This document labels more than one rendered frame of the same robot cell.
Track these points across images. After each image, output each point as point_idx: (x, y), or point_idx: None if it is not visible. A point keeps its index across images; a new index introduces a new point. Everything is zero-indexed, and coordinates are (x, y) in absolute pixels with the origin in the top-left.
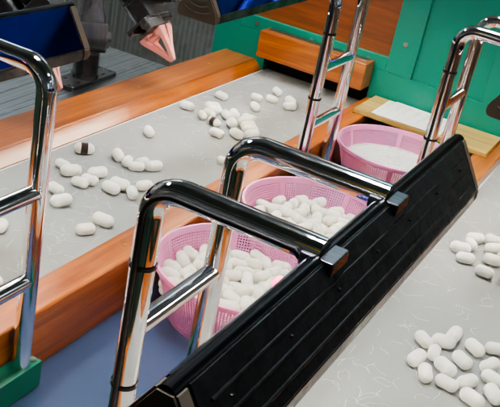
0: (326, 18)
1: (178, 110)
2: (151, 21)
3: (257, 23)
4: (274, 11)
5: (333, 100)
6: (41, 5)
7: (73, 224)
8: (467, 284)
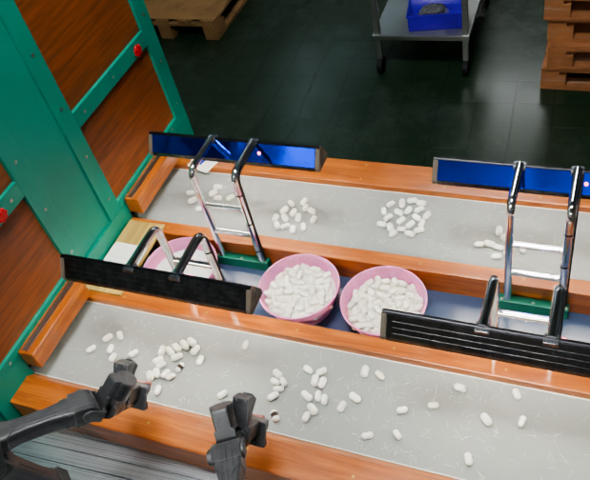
0: (205, 247)
1: (162, 395)
2: (145, 385)
3: (10, 363)
4: (7, 345)
5: (83, 317)
6: (251, 404)
7: (372, 385)
8: (326, 226)
